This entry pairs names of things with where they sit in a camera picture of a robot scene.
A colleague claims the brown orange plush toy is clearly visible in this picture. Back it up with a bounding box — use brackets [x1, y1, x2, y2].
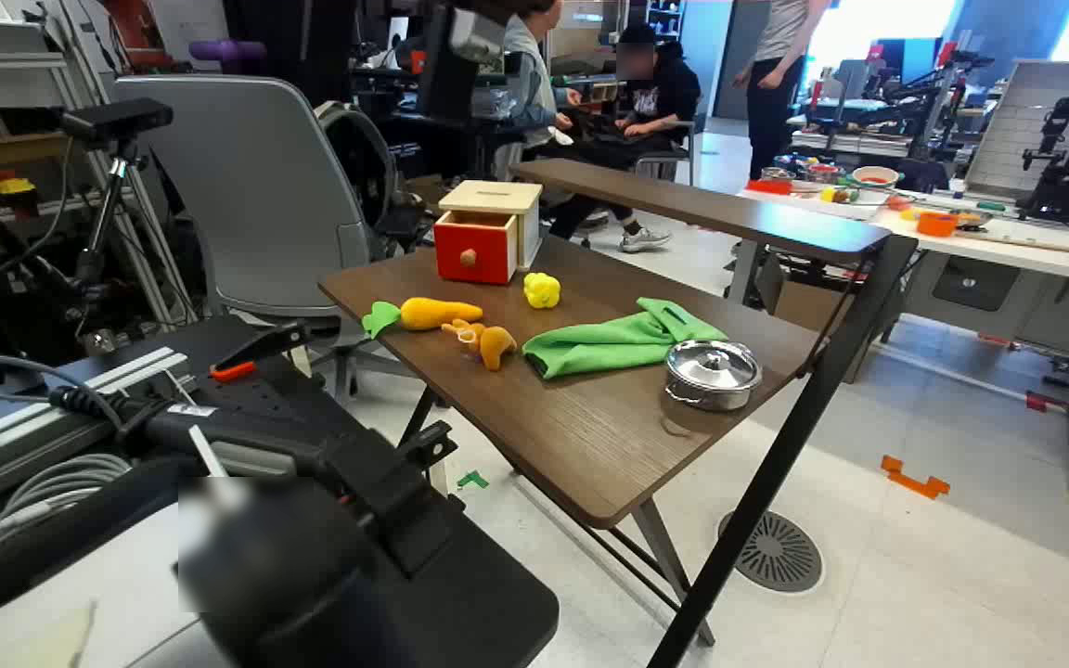
[446, 319, 514, 370]

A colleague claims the yellow plush toy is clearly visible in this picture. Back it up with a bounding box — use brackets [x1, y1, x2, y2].
[524, 269, 562, 309]

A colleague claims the green cloth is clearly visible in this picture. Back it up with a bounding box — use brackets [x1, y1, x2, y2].
[524, 298, 724, 382]

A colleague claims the wooden box with red drawer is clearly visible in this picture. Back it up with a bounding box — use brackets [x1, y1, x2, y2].
[434, 178, 540, 286]

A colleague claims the orange carrot plush toy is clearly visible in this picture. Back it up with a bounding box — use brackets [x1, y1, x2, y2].
[361, 298, 484, 336]

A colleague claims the brown folding table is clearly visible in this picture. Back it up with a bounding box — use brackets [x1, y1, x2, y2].
[321, 161, 917, 668]

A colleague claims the silver metal pot lid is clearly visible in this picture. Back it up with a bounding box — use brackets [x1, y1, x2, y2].
[665, 340, 764, 412]

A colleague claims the seated person in black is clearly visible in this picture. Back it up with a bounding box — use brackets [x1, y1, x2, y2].
[548, 26, 699, 253]

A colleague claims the grey office chair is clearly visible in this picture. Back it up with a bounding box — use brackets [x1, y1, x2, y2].
[111, 75, 392, 402]

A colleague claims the round floor drain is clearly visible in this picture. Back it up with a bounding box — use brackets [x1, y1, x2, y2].
[735, 511, 825, 592]

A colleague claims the standing person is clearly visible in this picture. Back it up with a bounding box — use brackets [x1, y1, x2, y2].
[737, 0, 828, 178]

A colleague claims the orange floor marker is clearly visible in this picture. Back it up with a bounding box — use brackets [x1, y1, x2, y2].
[881, 457, 950, 502]

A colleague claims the white work table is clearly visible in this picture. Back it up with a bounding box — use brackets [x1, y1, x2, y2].
[737, 170, 1069, 517]

